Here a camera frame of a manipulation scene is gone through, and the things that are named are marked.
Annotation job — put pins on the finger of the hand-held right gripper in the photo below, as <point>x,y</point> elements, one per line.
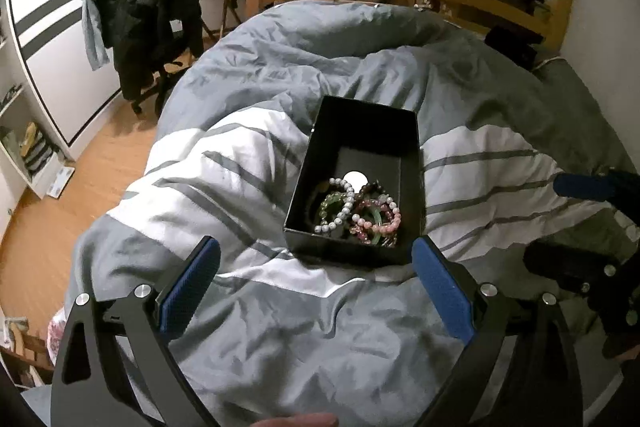
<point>560,262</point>
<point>580,186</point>

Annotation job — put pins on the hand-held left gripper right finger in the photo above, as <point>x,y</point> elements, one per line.
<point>442,289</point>

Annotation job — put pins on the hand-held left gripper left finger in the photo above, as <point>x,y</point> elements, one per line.
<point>187,292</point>

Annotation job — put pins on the green jade bangle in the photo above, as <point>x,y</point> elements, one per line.
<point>376,208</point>

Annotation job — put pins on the black rectangular box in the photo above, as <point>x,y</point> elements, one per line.
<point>360,127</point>

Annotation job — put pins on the person's left hand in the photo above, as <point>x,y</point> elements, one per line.
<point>300,421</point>

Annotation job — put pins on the grey bed sheet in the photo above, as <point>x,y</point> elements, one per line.
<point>585,117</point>

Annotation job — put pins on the white round disc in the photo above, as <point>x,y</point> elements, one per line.
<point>356,179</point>

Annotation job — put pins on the grey white striped duvet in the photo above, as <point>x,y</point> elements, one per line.
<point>250,157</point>

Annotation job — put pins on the black cloth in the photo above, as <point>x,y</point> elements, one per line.
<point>515,47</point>

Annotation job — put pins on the white bathroom scale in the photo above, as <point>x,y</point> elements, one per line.
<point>61,182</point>

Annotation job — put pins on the white open shelf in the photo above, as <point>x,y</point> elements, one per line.
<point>30,147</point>

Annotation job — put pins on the black office chair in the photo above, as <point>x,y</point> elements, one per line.
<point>165,77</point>

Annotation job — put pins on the black puffer jacket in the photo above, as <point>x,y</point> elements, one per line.
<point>150,17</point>

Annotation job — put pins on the light blue shirt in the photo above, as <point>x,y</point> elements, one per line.
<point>95,27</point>

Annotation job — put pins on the wooden folding table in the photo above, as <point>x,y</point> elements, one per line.
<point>220,2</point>

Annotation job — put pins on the white sliding wardrobe doors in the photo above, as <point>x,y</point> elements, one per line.
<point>60,7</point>

